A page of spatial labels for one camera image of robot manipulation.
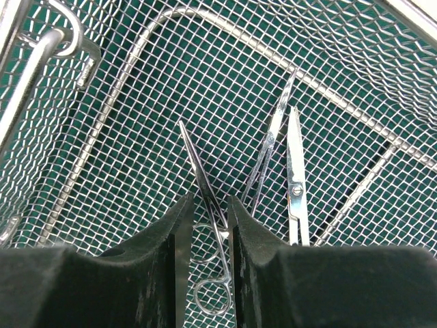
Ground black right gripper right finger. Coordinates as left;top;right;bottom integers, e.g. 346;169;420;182
227;196;436;327

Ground steel mesh instrument tray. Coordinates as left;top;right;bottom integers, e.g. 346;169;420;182
0;0;437;328

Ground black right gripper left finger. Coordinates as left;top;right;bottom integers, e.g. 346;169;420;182
1;193;194;327

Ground steel surgical scissors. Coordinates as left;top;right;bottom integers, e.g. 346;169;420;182
242;68;310;247

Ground dark green surgical cloth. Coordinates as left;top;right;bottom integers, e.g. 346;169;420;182
0;0;437;328

